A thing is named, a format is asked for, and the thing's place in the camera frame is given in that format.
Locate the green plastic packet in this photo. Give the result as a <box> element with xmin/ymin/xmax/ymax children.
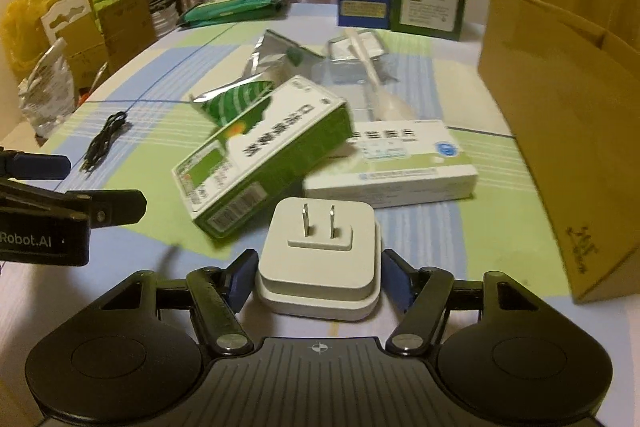
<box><xmin>176</xmin><ymin>0</ymin><xmax>291</xmax><ymax>28</ymax></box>

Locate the small silver foil packet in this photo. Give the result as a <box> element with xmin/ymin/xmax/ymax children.
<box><xmin>327</xmin><ymin>29</ymin><xmax>389</xmax><ymax>60</ymax></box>

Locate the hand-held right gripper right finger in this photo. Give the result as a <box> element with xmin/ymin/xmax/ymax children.
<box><xmin>380</xmin><ymin>249</ymin><xmax>543</xmax><ymax>355</ymax></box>

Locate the green medicine box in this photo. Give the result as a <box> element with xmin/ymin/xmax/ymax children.
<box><xmin>171</xmin><ymin>77</ymin><xmax>356</xmax><ymax>241</ymax></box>

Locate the white plastic spoon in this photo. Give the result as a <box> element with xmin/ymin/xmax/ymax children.
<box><xmin>344</xmin><ymin>29</ymin><xmax>417</xmax><ymax>124</ymax></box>

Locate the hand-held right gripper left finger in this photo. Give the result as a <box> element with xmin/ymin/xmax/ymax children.
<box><xmin>100</xmin><ymin>249</ymin><xmax>261</xmax><ymax>355</ymax></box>

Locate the brown cardboard carton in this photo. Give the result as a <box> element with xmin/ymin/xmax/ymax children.
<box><xmin>94</xmin><ymin>0</ymin><xmax>159</xmax><ymax>74</ymax></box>
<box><xmin>40</xmin><ymin>0</ymin><xmax>112</xmax><ymax>98</ymax></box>

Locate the clear plastic box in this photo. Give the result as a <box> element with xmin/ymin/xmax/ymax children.
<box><xmin>312</xmin><ymin>54</ymin><xmax>401</xmax><ymax>108</ymax></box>

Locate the black cable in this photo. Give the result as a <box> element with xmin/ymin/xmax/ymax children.
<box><xmin>82</xmin><ymin>111</ymin><xmax>132</xmax><ymax>173</ymax></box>

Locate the white medicine box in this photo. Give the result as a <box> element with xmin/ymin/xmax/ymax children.
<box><xmin>302</xmin><ymin>119</ymin><xmax>479</xmax><ymax>210</ymax></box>

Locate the silver foil bag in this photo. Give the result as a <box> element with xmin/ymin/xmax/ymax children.
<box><xmin>190</xmin><ymin>29</ymin><xmax>326</xmax><ymax>128</ymax></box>

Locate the white power adapter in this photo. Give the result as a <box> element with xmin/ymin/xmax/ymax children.
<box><xmin>256</xmin><ymin>198</ymin><xmax>384</xmax><ymax>321</ymax></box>

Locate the crumpled silver bag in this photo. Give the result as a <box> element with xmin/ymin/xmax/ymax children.
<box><xmin>18</xmin><ymin>38</ymin><xmax>77</xmax><ymax>140</ymax></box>

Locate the yellow plastic bag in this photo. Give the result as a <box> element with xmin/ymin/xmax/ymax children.
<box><xmin>0</xmin><ymin>0</ymin><xmax>60</xmax><ymax>78</ymax></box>

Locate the brown cardboard box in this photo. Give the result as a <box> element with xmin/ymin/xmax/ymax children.
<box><xmin>477</xmin><ymin>0</ymin><xmax>640</xmax><ymax>306</ymax></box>

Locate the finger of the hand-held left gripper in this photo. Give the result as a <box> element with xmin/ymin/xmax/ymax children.
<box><xmin>62</xmin><ymin>189</ymin><xmax>148</xmax><ymax>229</ymax></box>
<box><xmin>0</xmin><ymin>149</ymin><xmax>71</xmax><ymax>180</ymax></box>

